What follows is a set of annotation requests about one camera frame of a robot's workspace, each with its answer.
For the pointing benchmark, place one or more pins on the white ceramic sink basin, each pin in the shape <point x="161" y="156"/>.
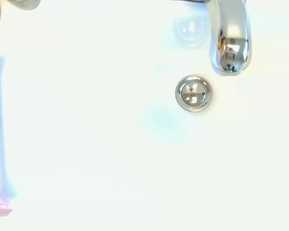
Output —
<point x="91" y="125"/>

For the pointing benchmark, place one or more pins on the chrome sink drain stopper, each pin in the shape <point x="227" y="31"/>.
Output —
<point x="194" y="93"/>

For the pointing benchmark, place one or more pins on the chrome faucet spout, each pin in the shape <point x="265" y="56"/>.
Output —
<point x="233" y="29"/>

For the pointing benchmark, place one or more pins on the grey round cap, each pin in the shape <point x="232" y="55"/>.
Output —
<point x="26" y="3"/>

